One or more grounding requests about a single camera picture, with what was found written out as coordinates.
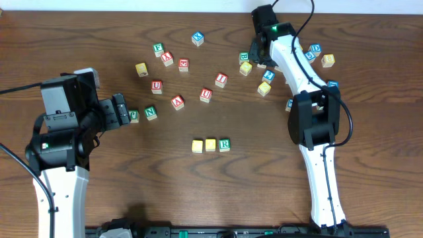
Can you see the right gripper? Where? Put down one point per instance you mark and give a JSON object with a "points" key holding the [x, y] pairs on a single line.
{"points": [[256, 53]]}

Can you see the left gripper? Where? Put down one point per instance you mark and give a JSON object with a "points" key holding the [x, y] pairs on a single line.
{"points": [[110, 112]]}

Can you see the blue L block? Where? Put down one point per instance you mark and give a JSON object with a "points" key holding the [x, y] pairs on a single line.
{"points": [[261, 66]]}

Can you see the yellow C block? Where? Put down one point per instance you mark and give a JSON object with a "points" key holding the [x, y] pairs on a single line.
{"points": [[197, 146]]}

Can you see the green R block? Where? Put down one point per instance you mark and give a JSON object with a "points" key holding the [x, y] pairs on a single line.
{"points": [[224, 145]]}

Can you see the yellow O block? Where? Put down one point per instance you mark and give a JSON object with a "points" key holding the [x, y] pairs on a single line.
{"points": [[210, 145]]}

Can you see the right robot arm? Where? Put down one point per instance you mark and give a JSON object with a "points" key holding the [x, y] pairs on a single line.
{"points": [[314, 116]]}

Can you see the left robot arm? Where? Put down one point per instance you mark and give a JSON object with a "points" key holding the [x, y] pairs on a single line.
{"points": [[62, 140]]}

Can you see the green B block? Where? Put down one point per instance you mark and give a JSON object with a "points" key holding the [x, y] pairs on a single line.
{"points": [[243, 57]]}

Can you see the yellow block under B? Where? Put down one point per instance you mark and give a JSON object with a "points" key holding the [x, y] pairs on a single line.
{"points": [[245, 68]]}

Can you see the blue 5 block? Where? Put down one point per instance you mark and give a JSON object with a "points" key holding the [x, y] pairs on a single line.
{"points": [[310, 56]]}

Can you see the blue 2 block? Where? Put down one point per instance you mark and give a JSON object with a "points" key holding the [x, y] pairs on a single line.
{"points": [[268, 76]]}

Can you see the blue D block upper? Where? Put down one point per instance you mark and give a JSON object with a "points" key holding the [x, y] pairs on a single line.
{"points": [[315, 49]]}

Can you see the blue d block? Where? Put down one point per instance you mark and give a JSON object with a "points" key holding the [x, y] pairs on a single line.
{"points": [[332, 84], [315, 49]]}

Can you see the green J block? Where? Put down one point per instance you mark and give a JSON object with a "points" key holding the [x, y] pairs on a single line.
{"points": [[134, 116]]}

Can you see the blue X block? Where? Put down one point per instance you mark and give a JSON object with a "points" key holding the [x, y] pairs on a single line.
{"points": [[198, 38]]}

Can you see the yellow S block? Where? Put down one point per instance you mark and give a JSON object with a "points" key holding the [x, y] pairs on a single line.
{"points": [[264, 88]]}

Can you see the red I block centre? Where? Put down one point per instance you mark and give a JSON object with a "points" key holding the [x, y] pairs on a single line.
{"points": [[221, 80]]}

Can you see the yellow block far left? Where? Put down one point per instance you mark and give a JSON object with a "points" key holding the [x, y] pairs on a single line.
{"points": [[141, 69]]}

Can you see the yellow 8 block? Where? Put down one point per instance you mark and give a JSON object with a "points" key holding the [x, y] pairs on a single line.
{"points": [[328, 60]]}

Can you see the green N block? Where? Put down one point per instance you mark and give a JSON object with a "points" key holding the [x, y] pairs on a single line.
{"points": [[150, 113]]}

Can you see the red U block left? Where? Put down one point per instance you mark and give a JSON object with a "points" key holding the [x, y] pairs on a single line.
{"points": [[157, 87]]}

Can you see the red u block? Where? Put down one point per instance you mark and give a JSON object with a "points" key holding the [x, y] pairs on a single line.
{"points": [[206, 95], [157, 87]]}

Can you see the blue P block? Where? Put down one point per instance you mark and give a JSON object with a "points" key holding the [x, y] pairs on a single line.
{"points": [[289, 105]]}

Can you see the red E block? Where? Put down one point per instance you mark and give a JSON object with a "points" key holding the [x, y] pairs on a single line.
{"points": [[183, 64]]}

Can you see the blue D block right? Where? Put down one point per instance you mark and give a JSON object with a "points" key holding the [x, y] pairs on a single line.
{"points": [[332, 84]]}

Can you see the red U block centre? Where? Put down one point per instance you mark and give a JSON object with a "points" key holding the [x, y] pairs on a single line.
{"points": [[206, 95]]}

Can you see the green F block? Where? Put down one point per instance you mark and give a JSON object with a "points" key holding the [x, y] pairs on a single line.
{"points": [[158, 49]]}

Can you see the red A block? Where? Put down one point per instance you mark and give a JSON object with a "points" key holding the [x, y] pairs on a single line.
{"points": [[177, 102]]}

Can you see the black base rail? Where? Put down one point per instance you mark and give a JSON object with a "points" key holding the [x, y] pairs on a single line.
{"points": [[343, 230]]}

